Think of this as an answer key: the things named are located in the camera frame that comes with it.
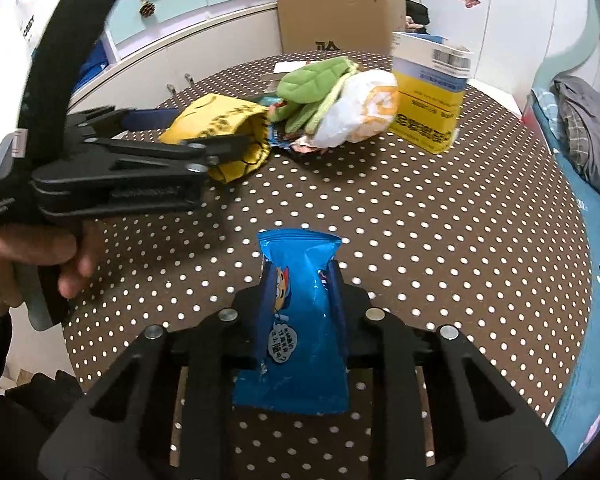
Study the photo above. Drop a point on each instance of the yellow paper bag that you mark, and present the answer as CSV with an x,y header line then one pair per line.
x,y
220,120

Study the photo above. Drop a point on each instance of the white wardrobe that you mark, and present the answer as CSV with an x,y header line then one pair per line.
x,y
500,35

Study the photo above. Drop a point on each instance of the green leaf plush toy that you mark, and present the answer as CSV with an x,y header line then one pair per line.
x,y
310,80

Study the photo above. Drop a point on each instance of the brown cardboard box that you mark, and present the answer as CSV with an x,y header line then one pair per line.
x,y
330,20

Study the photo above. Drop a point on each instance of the brown polka dot tablecloth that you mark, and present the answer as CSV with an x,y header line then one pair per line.
x,y
405,235

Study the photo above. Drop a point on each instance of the white cabinet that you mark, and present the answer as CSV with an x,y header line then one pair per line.
x,y
180,50

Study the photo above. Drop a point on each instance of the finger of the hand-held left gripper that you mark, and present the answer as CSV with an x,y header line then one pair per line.
x,y
150,119
150,150

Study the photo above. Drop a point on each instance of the blue cloth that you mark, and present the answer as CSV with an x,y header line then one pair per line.
x,y
92,67

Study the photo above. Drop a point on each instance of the bed with blue sheet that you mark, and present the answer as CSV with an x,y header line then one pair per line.
x,y
580,260

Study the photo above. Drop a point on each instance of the dark cloth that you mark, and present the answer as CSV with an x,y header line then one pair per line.
x,y
25,425

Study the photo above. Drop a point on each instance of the blue snack packet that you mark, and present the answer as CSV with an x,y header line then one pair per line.
x,y
305,310

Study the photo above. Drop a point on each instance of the pine cone knob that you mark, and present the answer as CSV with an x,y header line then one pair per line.
x,y
147,8

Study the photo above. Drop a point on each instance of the white orange plastic bag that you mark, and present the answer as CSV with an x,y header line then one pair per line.
x,y
360,110

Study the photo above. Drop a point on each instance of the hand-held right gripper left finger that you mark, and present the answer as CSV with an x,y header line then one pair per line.
x,y
266,305

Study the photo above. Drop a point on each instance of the dark clothes pile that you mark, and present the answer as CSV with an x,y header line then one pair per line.
x,y
416,12

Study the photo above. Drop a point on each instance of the person's left hand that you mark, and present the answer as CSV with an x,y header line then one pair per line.
x,y
30,255

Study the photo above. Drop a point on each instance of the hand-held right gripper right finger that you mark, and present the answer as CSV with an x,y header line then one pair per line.
x,y
338,305

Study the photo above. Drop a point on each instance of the white flat paper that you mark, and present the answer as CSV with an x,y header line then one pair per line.
x,y
290,67

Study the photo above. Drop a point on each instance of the yellow white carton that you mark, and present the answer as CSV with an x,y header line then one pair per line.
x,y
430,105

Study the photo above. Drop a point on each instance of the colourful snack wrapper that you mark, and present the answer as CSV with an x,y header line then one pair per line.
x,y
280,137

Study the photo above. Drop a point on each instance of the grey folded blanket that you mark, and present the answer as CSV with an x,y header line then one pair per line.
x,y
587,125

